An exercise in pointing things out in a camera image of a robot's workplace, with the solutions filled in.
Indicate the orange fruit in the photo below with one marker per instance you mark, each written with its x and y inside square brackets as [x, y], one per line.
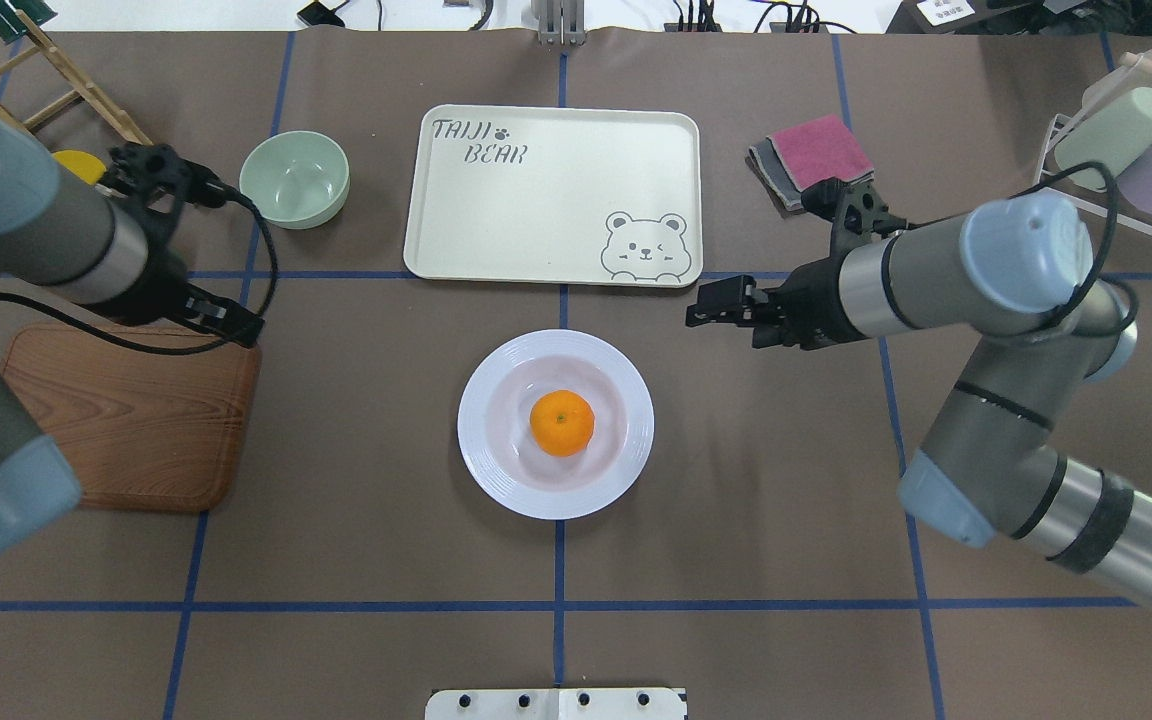
[562, 423]

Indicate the green plastic cup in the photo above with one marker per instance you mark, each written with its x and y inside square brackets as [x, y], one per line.
[1115, 136]

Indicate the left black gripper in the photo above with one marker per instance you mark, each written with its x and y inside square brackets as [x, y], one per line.
[163, 283]

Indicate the wooden dish rack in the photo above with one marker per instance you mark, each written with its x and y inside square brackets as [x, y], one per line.
[110, 59]

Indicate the small black device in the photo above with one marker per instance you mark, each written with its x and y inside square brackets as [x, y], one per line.
[320, 13]

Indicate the aluminium frame post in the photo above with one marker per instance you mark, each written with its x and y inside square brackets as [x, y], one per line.
[560, 22]

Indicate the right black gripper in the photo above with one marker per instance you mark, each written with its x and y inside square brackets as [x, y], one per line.
[818, 303]

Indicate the wooden cutting board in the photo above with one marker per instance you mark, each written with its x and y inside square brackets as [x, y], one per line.
[142, 432]

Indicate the yellow mug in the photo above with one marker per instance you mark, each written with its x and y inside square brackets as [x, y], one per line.
[81, 164]

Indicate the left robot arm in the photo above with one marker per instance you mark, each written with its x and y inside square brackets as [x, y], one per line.
[98, 260]

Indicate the cream bear tray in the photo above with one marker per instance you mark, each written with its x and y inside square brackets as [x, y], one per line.
[556, 195]

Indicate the white round plate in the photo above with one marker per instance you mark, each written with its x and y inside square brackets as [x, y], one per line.
[495, 439]

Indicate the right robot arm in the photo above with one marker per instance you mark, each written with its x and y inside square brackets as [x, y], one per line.
[1023, 274]

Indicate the pink and grey cloths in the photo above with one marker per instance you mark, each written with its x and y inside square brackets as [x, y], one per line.
[792, 159]

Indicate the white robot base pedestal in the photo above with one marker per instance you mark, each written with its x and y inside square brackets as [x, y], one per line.
[559, 703]

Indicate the green ceramic bowl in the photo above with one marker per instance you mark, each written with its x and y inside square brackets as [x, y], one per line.
[298, 179]

